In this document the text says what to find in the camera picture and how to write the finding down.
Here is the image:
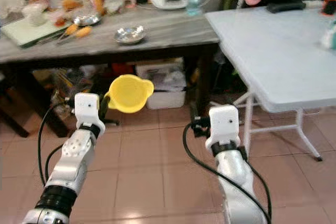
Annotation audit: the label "dark wooden bench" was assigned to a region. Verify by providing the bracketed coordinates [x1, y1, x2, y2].
[0, 90, 29, 140]

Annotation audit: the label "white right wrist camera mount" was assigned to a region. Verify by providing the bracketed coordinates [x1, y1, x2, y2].
[204, 104, 242, 152]

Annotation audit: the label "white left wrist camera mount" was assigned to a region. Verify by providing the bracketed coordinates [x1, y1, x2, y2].
[73, 92, 102, 137]

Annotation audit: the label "teal white object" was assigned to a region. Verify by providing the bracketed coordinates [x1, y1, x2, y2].
[320, 18, 336, 51]

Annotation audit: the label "white green-edged cutting board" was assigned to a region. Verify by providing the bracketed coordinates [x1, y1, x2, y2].
[1, 16, 70, 47]

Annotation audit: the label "orange tipped metal tongs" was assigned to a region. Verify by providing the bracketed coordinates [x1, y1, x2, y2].
[55, 23, 93, 44]

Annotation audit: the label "yellow plastic cup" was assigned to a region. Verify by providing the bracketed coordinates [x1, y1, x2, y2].
[107, 73, 155, 114]

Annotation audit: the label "crumpled plastic bag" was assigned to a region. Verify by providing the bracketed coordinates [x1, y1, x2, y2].
[50, 67, 92, 117]

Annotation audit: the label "white ceramic mug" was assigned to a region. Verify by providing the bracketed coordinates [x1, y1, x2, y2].
[25, 3, 49, 27]

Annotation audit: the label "flat black object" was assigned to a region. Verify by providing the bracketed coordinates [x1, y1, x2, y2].
[266, 2, 308, 14]

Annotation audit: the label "small pink-lidded plastic tub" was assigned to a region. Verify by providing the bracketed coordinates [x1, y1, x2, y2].
[56, 16, 69, 28]

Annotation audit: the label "steel plate with clear lid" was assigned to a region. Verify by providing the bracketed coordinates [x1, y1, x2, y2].
[72, 14, 102, 27]

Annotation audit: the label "white folding table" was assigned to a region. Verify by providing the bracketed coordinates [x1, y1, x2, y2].
[204, 6, 336, 163]

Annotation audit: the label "empty steel bowl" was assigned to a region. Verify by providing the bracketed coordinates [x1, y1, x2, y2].
[113, 25, 147, 45]

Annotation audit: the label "white plastic bin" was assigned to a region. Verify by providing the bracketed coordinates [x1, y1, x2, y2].
[135, 60, 188, 111]

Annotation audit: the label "clear lidded food container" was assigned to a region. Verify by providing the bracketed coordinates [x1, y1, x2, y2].
[104, 0, 123, 16]

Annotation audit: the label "small orange object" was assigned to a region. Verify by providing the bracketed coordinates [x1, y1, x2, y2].
[321, 0, 336, 16]

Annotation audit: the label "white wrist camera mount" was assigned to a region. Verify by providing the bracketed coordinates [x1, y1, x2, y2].
[73, 92, 102, 137]
[204, 104, 242, 152]

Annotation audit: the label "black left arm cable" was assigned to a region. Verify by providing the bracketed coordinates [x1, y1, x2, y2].
[37, 97, 79, 189]

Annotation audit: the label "dark wooden table frame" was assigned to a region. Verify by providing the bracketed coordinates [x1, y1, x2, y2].
[0, 43, 221, 139]

